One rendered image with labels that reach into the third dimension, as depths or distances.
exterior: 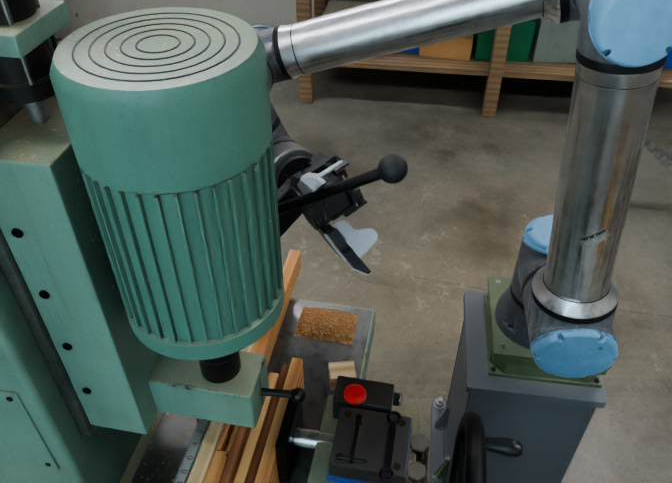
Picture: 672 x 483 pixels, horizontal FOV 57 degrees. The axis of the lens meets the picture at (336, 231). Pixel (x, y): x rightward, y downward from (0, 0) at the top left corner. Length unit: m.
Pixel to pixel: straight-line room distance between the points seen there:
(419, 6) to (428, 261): 1.65
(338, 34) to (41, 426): 0.70
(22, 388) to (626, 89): 0.84
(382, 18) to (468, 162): 2.17
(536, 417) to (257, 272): 1.08
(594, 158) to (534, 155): 2.30
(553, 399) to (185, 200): 1.13
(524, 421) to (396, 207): 1.44
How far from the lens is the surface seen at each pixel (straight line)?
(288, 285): 1.09
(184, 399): 0.84
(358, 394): 0.84
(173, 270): 0.58
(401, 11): 1.02
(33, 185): 0.61
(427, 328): 2.29
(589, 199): 1.02
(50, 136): 0.62
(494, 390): 1.47
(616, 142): 0.97
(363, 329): 1.07
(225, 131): 0.50
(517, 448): 0.96
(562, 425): 1.61
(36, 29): 0.59
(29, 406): 0.83
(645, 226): 2.99
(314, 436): 0.88
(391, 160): 0.71
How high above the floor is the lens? 1.72
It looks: 40 degrees down
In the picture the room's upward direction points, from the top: straight up
